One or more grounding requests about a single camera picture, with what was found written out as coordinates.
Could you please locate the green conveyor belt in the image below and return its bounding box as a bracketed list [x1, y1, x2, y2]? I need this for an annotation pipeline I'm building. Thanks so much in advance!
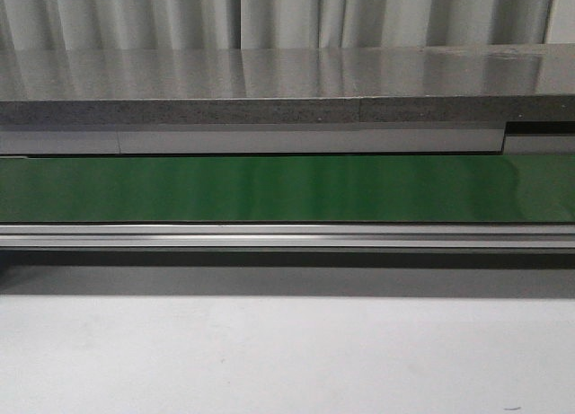
[1, 155, 574, 223]

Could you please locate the grey stone counter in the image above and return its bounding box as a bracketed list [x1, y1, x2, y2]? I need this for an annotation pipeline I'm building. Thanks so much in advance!
[1, 44, 574, 156]

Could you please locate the white pleated curtain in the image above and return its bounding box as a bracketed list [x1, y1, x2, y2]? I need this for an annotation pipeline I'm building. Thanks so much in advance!
[1, 0, 574, 50]

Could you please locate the aluminium conveyor side rail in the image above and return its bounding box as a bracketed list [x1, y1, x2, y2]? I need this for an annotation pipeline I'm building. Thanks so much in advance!
[1, 224, 574, 250]

